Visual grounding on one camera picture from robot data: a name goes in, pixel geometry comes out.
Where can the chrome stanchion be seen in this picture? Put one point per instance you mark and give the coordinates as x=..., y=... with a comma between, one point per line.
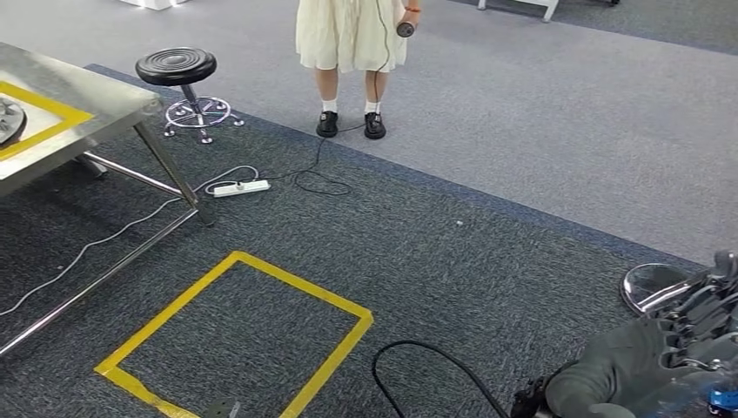
x=646, y=283

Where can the white desk frame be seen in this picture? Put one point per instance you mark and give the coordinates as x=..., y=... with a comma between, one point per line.
x=550, y=8

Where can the white power strip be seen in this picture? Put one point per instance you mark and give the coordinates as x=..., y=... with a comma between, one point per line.
x=242, y=188

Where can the black handheld controller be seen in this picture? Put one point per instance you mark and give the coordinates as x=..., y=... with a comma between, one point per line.
x=406, y=29

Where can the silver plastic wheel hubcap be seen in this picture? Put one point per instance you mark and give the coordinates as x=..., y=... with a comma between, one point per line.
x=10, y=121

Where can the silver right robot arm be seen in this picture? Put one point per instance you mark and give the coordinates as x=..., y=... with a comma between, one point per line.
x=527, y=398

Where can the black robot foot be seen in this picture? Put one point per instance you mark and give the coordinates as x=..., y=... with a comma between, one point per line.
x=222, y=409

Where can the black round stool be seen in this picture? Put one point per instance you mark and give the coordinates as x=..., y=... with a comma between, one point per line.
x=176, y=66

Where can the stainless steel workbench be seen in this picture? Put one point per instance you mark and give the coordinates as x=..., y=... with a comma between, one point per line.
x=86, y=92

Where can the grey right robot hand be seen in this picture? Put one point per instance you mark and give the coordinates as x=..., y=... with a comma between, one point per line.
x=622, y=369

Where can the person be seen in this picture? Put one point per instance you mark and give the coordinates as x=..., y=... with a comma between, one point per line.
x=346, y=34

